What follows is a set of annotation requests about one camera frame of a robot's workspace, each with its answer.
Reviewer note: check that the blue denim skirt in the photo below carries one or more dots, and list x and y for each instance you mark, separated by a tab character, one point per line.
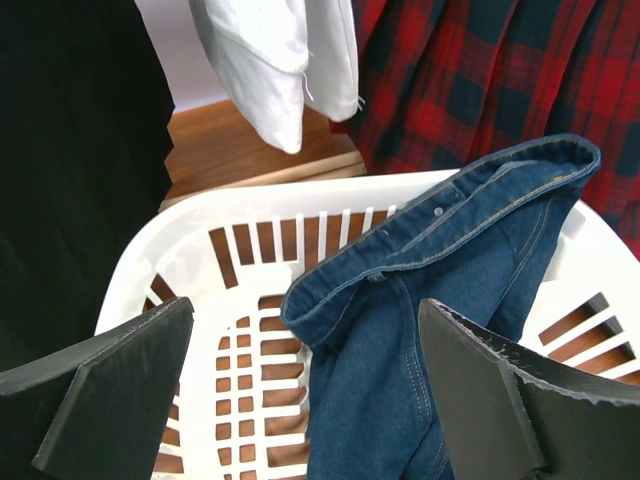
479	242

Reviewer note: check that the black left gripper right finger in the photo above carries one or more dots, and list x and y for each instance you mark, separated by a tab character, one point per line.
507	412

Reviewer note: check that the black garment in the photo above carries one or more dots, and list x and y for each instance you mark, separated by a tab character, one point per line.
85	107

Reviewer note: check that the white plastic laundry basket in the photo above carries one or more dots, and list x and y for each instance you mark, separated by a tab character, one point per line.
241	409

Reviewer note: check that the red plaid pleated skirt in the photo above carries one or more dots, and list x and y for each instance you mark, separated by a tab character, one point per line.
443	83

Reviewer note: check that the white cloth garment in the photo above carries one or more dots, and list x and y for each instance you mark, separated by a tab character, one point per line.
275	58

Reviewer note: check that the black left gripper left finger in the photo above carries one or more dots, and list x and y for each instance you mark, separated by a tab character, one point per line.
97	409

